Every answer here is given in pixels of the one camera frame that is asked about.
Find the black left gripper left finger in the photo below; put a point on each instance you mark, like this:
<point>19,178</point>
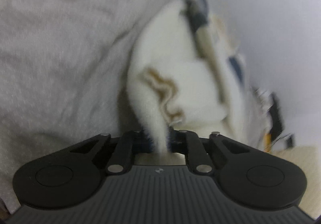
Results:
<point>72,175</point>

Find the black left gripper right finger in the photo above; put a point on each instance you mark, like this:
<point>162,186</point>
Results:
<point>244,174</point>

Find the white and navy knit sweater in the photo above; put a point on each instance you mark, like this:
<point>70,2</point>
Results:
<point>184,74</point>

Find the black charger plug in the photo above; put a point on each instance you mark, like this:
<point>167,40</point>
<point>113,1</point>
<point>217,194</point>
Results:
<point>290,141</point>

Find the black crumpled garment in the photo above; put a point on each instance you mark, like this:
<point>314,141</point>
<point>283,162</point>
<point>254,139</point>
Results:
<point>276,117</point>

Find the cream textured pillow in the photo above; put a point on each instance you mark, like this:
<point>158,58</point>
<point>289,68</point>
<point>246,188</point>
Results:
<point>306,159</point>

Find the grey patterned bed cover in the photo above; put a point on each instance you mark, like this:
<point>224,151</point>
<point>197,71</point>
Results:
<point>63,75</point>

